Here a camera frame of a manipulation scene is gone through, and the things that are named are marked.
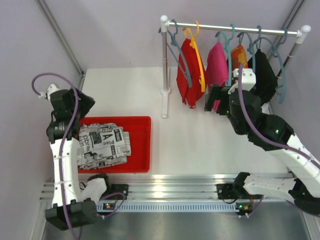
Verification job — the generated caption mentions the red trousers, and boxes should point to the red trousers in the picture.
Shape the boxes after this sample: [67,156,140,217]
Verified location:
[176,39,204,109]

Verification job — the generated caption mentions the newspaper print trousers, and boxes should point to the newspaper print trousers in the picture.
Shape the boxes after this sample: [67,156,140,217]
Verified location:
[77,123,132,170]

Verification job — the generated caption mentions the orange plastic hanger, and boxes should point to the orange plastic hanger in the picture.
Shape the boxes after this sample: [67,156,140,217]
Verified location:
[183,20,206,93]

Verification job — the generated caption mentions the teal hanger of newspaper trousers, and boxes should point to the teal hanger of newspaper trousers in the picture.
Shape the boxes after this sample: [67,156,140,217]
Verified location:
[167,19,192,88]

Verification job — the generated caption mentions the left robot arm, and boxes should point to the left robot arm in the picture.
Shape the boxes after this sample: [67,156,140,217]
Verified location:
[45,84,113,231]

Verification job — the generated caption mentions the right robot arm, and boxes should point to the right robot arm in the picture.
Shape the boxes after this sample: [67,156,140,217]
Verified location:
[204,84,320,216]

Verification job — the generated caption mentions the pink trousers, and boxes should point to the pink trousers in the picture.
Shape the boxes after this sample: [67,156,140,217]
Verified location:
[205,41,229,112]

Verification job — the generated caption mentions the black trousers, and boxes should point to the black trousers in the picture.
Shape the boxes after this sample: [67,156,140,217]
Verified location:
[250,49,278,106]

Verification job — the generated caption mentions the orange camouflage trousers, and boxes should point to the orange camouflage trousers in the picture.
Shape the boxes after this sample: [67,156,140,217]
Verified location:
[231,44,249,70]

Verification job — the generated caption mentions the teal hanger of pink trousers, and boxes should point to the teal hanger of pink trousers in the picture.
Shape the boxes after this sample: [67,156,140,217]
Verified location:
[215,23,236,87]

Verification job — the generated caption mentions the empty teal hanger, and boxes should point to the empty teal hanger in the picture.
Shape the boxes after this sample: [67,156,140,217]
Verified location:
[261,27,288,104]

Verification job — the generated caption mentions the teal hanger of camouflage trousers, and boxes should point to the teal hanger of camouflage trousers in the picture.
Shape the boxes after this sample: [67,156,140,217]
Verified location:
[237,32,256,73]

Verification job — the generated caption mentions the teal hanger of black trousers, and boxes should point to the teal hanger of black trousers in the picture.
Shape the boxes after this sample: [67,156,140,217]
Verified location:
[253,25,262,51]

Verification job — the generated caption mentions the red plastic tray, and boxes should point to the red plastic tray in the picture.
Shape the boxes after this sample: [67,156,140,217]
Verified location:
[78,116,152,174]

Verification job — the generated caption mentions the white metal clothes rack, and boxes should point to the white metal clothes rack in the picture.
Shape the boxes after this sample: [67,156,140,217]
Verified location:
[159,15,312,119]

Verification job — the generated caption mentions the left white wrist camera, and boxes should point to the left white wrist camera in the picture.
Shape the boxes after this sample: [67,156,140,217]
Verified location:
[38,83,60,101]

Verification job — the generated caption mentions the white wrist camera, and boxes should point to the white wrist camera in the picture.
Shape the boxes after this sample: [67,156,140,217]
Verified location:
[38,83,60,101]
[232,68,256,91]

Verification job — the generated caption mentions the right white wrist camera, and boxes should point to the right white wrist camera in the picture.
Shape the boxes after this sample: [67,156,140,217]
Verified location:
[232,68,256,91]

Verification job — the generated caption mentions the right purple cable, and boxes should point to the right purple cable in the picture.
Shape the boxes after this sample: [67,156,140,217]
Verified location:
[236,62,320,171]

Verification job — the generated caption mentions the purple cable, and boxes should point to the purple cable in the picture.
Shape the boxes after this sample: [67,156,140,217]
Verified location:
[31,72,83,240]
[236,62,320,171]

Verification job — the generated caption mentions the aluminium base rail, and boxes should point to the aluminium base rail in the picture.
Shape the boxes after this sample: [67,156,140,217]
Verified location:
[39,173,298,201]

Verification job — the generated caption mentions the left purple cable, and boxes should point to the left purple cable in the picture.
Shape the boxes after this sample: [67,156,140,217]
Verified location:
[31,72,83,240]

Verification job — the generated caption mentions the perforated cable duct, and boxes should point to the perforated cable duct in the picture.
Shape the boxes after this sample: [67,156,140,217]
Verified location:
[97,201,251,214]

